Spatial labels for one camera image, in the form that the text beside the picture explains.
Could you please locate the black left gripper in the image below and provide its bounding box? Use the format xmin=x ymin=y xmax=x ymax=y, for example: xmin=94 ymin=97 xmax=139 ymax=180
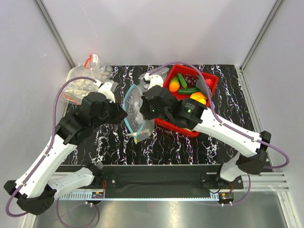
xmin=92 ymin=96 xmax=128 ymax=129

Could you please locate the clear blue zip bag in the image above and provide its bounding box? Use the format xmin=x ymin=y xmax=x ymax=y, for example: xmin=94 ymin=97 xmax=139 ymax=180
xmin=123 ymin=84 xmax=155 ymax=144

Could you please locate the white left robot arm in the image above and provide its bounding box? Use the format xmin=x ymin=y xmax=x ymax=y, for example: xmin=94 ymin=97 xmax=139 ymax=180
xmin=4 ymin=91 xmax=127 ymax=215

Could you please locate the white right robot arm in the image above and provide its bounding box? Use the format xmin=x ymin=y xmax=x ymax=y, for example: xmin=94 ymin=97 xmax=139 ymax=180
xmin=140 ymin=85 xmax=271 ymax=188

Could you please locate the large bag of chips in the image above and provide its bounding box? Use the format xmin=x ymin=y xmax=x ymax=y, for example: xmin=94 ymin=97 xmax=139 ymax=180
xmin=60 ymin=54 xmax=118 ymax=105

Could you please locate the clear zip bag with label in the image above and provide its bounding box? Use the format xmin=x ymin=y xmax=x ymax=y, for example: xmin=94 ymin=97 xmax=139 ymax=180
xmin=138 ymin=67 xmax=169 ymax=92

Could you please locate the yellow orange mango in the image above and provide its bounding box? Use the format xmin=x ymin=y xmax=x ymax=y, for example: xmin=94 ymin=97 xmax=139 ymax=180
xmin=169 ymin=76 xmax=180 ymax=93

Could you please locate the small green cucumber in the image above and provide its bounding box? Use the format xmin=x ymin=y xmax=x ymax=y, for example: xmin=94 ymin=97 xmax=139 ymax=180
xmin=177 ymin=73 xmax=188 ymax=89

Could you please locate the red plastic tray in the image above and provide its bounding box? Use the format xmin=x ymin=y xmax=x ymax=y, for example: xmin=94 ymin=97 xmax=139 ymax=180
xmin=155 ymin=64 xmax=219 ymax=138

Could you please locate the dark green cucumber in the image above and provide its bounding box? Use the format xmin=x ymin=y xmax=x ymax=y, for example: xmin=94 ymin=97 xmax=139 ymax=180
xmin=177 ymin=87 xmax=200 ymax=95

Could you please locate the purple grape bunch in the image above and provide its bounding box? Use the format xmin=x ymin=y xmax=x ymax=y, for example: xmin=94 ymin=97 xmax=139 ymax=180
xmin=184 ymin=74 xmax=198 ymax=87

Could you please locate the yellow orange fruit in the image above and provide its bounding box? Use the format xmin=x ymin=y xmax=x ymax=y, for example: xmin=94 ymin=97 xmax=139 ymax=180
xmin=190 ymin=92 xmax=208 ymax=105

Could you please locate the grey toy fish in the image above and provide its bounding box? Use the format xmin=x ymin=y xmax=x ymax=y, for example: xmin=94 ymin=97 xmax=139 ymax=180
xmin=196 ymin=76 xmax=209 ymax=96

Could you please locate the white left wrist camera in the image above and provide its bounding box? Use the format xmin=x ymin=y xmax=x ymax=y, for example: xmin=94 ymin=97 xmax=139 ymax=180
xmin=98 ymin=82 xmax=115 ymax=103

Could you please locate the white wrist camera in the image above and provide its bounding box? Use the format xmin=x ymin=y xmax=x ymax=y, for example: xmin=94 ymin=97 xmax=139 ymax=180
xmin=98 ymin=82 xmax=115 ymax=103
xmin=148 ymin=75 xmax=164 ymax=90

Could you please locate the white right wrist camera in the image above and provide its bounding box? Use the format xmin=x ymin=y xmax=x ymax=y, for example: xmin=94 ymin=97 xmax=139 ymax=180
xmin=148 ymin=75 xmax=164 ymax=90

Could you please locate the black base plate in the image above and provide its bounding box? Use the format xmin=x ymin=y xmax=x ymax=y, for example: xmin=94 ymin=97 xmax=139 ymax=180
xmin=75 ymin=164 xmax=244 ymax=190

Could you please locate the white slotted cable duct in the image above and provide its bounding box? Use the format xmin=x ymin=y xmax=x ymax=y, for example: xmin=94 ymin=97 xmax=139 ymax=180
xmin=61 ymin=189 xmax=219 ymax=201

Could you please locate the aluminium frame rail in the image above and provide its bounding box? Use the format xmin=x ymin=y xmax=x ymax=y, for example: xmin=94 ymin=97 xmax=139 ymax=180
xmin=47 ymin=172 xmax=290 ymax=192

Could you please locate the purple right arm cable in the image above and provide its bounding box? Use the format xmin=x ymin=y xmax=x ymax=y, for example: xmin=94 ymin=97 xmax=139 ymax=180
xmin=147 ymin=62 xmax=290 ymax=206

